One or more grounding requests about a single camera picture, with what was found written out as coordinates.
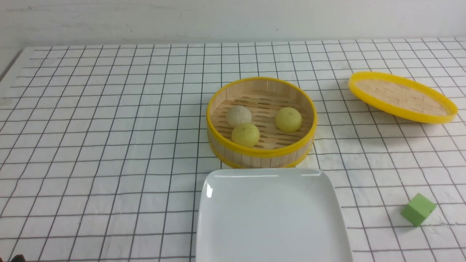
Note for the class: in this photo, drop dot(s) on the yellow steamed bun front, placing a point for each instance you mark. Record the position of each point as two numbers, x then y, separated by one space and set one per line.
246 135

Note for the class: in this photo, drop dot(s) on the yellow steamed bun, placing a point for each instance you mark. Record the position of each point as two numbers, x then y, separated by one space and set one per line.
246 135
288 119

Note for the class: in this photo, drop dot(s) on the white steamed bun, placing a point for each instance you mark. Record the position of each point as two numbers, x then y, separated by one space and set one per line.
237 115

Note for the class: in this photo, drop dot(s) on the white square plate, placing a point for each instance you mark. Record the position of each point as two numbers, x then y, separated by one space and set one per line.
270 215

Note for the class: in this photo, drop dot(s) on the bamboo steamer basket yellow rim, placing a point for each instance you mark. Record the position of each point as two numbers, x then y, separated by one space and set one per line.
264 97

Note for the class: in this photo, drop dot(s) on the white grid tablecloth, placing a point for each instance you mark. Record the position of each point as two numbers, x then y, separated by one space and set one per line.
104 148

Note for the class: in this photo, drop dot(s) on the bamboo steamer lid yellow rim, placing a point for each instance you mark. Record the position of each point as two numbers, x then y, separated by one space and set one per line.
402 97

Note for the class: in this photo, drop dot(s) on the green foam cube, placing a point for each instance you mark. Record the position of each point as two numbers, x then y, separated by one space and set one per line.
417 210

